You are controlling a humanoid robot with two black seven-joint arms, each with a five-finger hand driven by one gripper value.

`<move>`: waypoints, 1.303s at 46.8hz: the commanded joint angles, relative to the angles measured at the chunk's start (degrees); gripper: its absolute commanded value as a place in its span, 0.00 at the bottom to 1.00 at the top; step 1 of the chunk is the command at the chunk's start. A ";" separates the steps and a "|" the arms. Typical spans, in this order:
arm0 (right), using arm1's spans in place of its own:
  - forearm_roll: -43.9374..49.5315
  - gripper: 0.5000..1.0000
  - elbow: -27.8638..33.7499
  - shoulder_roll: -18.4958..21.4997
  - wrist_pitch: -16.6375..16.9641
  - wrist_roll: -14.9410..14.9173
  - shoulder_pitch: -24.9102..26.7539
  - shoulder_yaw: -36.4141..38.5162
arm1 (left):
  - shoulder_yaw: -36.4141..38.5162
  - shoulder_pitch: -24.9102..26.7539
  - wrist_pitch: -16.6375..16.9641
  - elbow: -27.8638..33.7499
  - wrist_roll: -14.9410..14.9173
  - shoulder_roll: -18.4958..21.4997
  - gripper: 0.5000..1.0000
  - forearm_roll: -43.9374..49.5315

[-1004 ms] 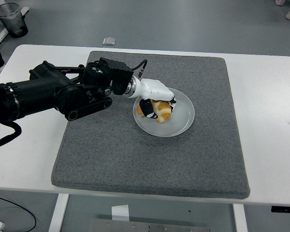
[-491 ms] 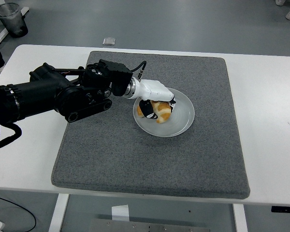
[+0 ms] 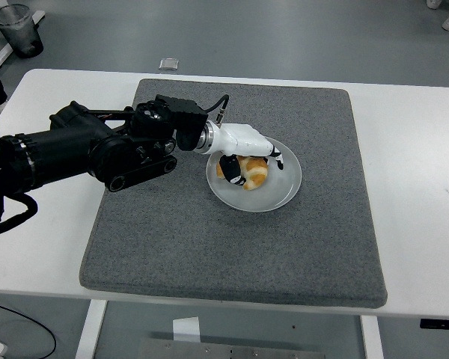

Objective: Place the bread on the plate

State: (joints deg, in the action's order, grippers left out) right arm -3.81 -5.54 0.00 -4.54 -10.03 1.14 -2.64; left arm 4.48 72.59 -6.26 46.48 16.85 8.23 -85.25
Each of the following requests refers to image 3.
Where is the black floor cable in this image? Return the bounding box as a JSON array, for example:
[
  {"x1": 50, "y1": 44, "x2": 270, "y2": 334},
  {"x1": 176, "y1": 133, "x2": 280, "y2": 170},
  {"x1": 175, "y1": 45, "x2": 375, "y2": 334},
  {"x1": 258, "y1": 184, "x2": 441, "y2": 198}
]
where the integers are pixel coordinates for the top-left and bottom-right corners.
[{"x1": 0, "y1": 300, "x2": 57, "y2": 359}]

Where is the black table control panel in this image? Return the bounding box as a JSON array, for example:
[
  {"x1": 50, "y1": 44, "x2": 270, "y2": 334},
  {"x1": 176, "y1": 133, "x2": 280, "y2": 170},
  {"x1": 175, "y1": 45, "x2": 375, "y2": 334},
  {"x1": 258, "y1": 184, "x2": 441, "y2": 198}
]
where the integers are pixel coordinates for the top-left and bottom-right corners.
[{"x1": 419, "y1": 318, "x2": 449, "y2": 331}]

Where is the pale grey round plate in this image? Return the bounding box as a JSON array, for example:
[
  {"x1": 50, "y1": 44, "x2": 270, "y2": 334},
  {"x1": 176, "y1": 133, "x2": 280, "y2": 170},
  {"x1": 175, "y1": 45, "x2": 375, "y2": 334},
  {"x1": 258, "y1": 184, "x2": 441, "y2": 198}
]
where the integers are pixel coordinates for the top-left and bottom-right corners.
[{"x1": 205, "y1": 136, "x2": 303, "y2": 213}]

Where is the golden croissant bread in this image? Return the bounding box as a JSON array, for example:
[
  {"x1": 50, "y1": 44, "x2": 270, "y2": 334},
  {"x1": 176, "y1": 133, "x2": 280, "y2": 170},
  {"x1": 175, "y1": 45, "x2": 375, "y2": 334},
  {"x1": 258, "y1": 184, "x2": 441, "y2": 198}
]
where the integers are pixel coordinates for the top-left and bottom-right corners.
[{"x1": 216, "y1": 155, "x2": 269, "y2": 191}]

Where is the trash bin with plastic liner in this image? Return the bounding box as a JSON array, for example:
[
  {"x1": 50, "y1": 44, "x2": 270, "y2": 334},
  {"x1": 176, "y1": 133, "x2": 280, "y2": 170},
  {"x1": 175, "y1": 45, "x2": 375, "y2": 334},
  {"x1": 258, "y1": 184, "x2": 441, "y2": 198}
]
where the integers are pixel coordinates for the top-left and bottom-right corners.
[{"x1": 0, "y1": 3, "x2": 45, "y2": 59}]

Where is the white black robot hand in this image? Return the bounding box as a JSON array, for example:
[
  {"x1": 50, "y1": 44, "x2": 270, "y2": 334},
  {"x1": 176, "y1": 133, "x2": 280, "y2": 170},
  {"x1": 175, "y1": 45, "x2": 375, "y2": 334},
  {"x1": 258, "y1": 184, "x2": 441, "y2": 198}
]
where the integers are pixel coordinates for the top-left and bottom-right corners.
[{"x1": 208, "y1": 123, "x2": 286, "y2": 186}]

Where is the white table leg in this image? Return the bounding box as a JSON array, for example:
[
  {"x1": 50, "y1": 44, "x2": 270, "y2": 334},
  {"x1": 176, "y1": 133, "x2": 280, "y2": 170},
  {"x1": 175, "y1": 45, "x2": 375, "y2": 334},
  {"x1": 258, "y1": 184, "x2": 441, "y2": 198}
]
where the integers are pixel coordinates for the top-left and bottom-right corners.
[
  {"x1": 74, "y1": 299, "x2": 109, "y2": 359},
  {"x1": 360, "y1": 316, "x2": 385, "y2": 359}
]

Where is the grey metal plate with screws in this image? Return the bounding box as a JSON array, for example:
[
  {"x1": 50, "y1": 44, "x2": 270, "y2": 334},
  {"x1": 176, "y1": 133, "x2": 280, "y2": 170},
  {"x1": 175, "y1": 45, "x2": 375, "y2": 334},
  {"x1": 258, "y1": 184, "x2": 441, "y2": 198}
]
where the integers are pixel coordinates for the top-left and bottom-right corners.
[{"x1": 138, "y1": 337, "x2": 326, "y2": 359}]

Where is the grey felt table mat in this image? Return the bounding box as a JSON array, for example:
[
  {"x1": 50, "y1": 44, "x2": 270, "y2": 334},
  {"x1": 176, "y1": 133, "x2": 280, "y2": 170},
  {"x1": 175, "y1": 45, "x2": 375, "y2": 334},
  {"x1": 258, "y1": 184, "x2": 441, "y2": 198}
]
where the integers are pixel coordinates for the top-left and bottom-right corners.
[{"x1": 78, "y1": 78, "x2": 388, "y2": 310}]

